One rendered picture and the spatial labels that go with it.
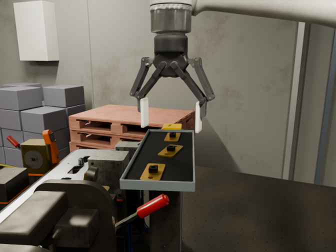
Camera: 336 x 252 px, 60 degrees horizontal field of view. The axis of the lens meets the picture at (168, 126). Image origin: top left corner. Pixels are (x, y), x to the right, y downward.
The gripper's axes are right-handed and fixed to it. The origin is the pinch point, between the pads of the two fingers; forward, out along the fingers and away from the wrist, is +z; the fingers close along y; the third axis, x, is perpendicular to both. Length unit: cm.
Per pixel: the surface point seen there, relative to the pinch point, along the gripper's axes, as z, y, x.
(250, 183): 53, -13, -90
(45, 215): 3.9, 3.4, 37.1
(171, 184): 6.5, -6.6, 17.6
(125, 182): 6.4, 1.3, 19.9
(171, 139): 6.4, 3.0, -8.7
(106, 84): 21, 176, -245
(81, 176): 22.7, 34.5, -9.1
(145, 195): 53, 35, -57
